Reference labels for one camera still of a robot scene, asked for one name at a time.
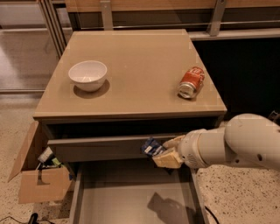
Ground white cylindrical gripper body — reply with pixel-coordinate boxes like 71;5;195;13
178;129;207;169

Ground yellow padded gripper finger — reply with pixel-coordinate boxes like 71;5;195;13
163;135;185;149
152;147;183;169

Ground dark blue rxbar wrapper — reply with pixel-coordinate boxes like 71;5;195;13
141;137;165;157

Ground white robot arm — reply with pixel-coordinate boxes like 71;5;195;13
152;114;280;171

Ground grey top drawer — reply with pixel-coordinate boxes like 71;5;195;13
48;135;150;163

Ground grey drawer cabinet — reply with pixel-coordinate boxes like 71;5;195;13
32;28;228;173

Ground grey open middle drawer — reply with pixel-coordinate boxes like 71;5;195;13
70;158;210;224

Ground orange soda can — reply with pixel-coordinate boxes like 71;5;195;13
178;66;205;99

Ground white ceramic bowl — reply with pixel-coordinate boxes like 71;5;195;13
68;60;108;92

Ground items inside cardboard box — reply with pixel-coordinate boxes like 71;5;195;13
37;147;63;170

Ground brown cardboard box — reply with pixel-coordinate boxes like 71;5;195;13
8;122;73;204

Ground black cable right floor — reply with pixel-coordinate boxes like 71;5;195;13
204;206;221;224

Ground metal shelf frame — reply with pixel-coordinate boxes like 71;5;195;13
36;0;280;54

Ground black cable on floor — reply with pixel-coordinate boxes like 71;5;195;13
0;213;56;224

